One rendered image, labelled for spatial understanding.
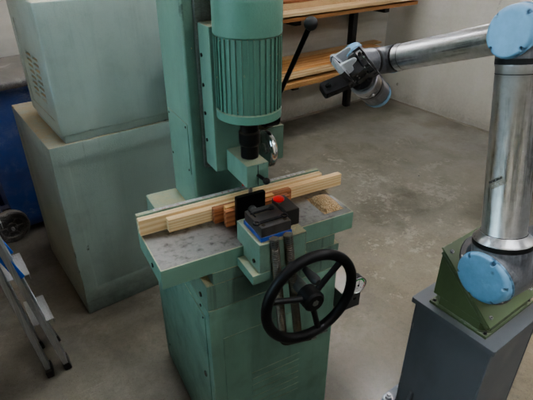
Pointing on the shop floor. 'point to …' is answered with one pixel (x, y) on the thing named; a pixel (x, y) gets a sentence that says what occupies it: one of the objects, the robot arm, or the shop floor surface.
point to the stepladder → (40, 312)
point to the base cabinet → (244, 348)
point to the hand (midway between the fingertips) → (331, 60)
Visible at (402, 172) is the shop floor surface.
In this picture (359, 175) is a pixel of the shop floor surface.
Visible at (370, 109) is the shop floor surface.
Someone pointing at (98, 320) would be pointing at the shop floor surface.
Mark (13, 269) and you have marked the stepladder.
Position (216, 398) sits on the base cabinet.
